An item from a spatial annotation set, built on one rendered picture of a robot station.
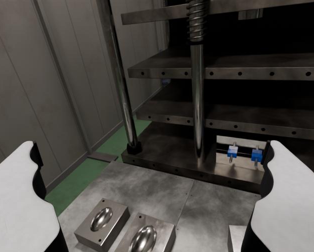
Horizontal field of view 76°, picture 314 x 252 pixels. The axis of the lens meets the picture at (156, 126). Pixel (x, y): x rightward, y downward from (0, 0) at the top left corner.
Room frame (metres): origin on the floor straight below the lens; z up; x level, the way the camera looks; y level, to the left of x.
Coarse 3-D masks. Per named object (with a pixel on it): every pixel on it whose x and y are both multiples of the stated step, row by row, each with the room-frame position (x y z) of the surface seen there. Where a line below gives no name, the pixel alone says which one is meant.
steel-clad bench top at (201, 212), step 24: (120, 168) 0.88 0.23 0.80; (144, 168) 0.85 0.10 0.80; (96, 192) 0.72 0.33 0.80; (120, 192) 0.70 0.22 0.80; (144, 192) 0.68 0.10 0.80; (168, 192) 0.66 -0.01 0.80; (192, 192) 0.64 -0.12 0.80; (216, 192) 0.62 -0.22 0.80; (240, 192) 0.61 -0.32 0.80; (72, 216) 0.60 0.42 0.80; (168, 216) 0.54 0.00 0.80; (192, 216) 0.52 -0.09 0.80; (216, 216) 0.51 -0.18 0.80; (240, 216) 0.49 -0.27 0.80; (72, 240) 0.49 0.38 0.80; (120, 240) 0.46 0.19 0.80; (192, 240) 0.43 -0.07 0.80; (216, 240) 0.42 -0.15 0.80
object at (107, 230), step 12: (108, 204) 0.59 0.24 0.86; (120, 204) 0.58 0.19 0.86; (96, 216) 0.54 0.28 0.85; (108, 216) 0.54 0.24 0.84; (120, 216) 0.52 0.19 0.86; (84, 228) 0.49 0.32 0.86; (96, 228) 0.50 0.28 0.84; (108, 228) 0.48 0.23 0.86; (120, 228) 0.51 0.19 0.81; (84, 240) 0.46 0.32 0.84; (96, 240) 0.44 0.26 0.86; (108, 240) 0.45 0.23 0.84
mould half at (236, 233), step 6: (234, 228) 0.38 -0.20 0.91; (240, 228) 0.38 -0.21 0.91; (228, 234) 0.39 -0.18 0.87; (234, 234) 0.36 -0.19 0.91; (240, 234) 0.36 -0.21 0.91; (228, 240) 0.38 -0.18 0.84; (234, 240) 0.34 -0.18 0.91; (240, 240) 0.34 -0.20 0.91; (228, 246) 0.38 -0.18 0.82; (234, 246) 0.33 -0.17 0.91; (240, 246) 0.33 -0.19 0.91
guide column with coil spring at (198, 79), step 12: (192, 0) 0.85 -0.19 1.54; (192, 36) 0.85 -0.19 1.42; (192, 48) 0.85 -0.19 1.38; (192, 60) 0.86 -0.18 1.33; (192, 72) 0.86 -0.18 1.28; (192, 84) 0.86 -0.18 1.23; (192, 96) 0.87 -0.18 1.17; (204, 96) 0.86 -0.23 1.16; (204, 108) 0.86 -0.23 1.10; (204, 120) 0.85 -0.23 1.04; (204, 132) 0.85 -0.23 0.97; (204, 144) 0.85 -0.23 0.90; (204, 156) 0.85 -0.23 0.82
